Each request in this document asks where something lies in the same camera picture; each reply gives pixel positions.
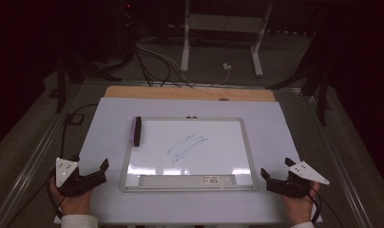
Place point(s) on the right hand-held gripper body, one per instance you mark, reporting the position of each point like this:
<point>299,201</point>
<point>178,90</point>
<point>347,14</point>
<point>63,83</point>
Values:
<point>291,188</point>

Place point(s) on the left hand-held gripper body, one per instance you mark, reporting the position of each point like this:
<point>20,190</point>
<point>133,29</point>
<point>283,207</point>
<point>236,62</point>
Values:
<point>69,183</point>

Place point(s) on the purple whiteboard eraser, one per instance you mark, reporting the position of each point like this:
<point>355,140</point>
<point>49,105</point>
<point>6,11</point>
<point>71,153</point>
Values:
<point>137,133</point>

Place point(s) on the silver framed whiteboard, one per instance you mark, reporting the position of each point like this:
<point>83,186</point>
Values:
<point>212,158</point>

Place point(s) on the person's left hand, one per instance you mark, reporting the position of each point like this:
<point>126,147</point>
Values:
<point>73,205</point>

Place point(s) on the person's right hand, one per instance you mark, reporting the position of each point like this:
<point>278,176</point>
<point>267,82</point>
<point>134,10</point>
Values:
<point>301,209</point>

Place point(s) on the black stand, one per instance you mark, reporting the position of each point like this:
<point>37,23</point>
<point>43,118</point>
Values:
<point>322,101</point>
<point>61,88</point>

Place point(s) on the white plug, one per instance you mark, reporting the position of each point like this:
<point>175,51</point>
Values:
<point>226,66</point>

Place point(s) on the dark equipment rack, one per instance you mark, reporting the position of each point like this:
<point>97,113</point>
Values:
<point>126,31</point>

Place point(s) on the white metal stand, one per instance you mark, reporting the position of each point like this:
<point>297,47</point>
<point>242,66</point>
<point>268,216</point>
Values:
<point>185,47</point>

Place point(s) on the white whiteboard with grey frame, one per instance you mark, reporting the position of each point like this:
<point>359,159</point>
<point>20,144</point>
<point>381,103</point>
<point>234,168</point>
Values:
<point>275,133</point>

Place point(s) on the aluminium frame rail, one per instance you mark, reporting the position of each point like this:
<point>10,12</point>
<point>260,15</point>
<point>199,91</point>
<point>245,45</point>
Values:
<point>31,158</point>
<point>345,177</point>

